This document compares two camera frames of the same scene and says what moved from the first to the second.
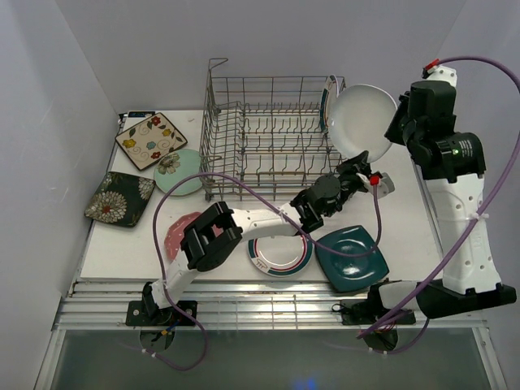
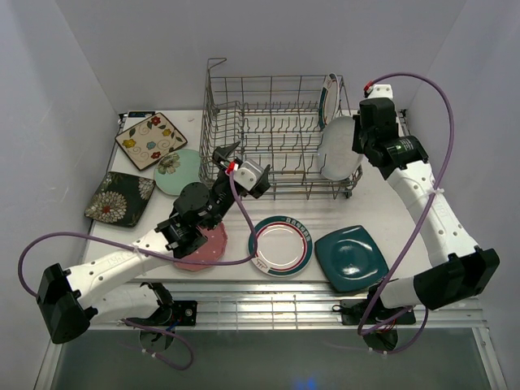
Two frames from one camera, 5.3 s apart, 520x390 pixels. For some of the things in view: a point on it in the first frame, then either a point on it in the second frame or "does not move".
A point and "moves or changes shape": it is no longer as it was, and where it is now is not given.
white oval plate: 359,117 moves or changes shape
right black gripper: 391,132 -> 356,126
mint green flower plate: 173,166 does not move
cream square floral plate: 149,140 does not move
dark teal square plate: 348,272 does not move
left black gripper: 357,165 -> 223,154
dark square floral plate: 120,198 does not move
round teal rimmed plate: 280,256 does not move
